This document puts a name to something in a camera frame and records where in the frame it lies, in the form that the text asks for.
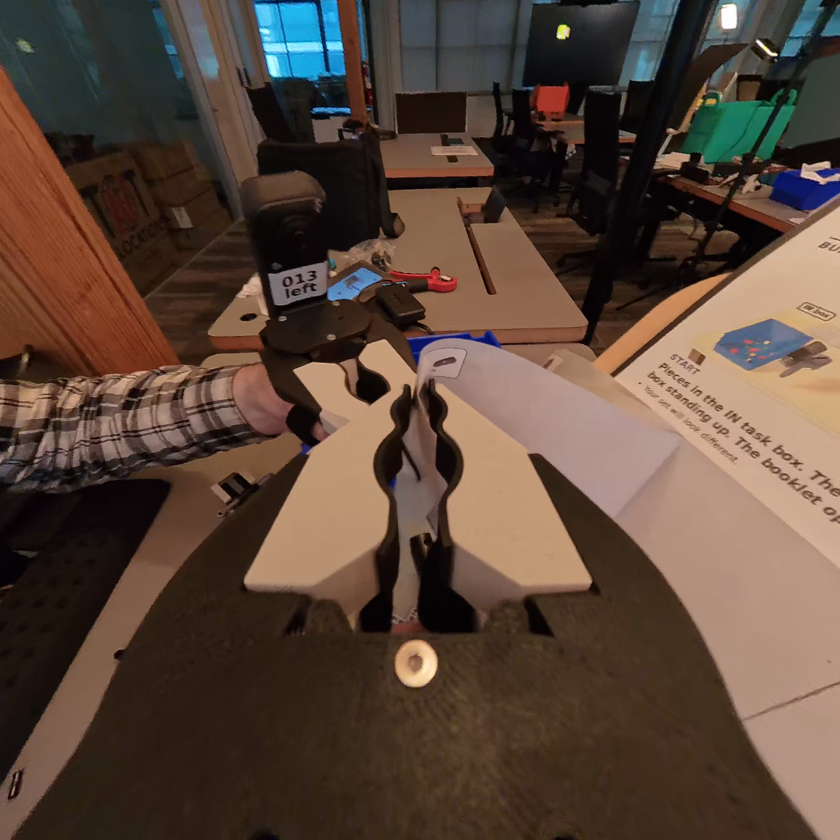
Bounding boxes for red handled tote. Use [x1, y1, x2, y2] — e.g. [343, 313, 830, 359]
[530, 82, 571, 122]

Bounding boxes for wooden pillar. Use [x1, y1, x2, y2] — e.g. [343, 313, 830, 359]
[0, 69, 181, 378]

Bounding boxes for green tote bag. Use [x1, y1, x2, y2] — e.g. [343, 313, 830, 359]
[679, 88, 798, 165]

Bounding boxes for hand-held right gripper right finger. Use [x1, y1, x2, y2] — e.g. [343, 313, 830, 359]
[428, 382, 594, 622]

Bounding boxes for small blue bin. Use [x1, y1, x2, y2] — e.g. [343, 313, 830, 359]
[769, 167, 840, 212]

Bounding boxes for grey desk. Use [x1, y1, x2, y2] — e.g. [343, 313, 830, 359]
[0, 354, 309, 840]

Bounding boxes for black perforated board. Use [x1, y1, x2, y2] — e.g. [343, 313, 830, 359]
[0, 479, 172, 775]

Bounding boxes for black power adapter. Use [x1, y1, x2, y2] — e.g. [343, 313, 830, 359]
[374, 285, 427, 326]

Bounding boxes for person's left forearm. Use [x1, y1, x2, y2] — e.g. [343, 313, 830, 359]
[0, 367, 263, 493]

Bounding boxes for black computer monitor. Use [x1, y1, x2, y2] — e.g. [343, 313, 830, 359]
[521, 0, 641, 89]

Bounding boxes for black office chair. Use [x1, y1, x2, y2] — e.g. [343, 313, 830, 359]
[256, 125, 405, 241]

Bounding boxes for red handled tool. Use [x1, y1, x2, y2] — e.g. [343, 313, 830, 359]
[390, 266, 459, 295]

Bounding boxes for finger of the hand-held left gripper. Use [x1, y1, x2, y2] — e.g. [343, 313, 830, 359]
[357, 339, 420, 400]
[292, 360, 371, 435]

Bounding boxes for grey workbench table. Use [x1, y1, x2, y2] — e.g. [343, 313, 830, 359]
[209, 187, 588, 350]

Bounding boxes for blue printed card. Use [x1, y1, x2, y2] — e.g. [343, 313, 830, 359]
[326, 266, 385, 303]

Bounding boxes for stack of cardboard boxes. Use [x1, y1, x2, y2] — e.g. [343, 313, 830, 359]
[66, 141, 231, 296]

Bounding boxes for instruction booklet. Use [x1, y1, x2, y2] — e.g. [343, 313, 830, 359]
[394, 200, 840, 840]

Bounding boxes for wooden edged table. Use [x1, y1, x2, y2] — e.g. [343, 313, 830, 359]
[646, 157, 808, 234]

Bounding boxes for person's left hand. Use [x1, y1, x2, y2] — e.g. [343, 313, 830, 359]
[233, 363, 329, 443]

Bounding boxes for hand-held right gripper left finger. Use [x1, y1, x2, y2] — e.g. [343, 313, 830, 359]
[243, 386, 414, 626]

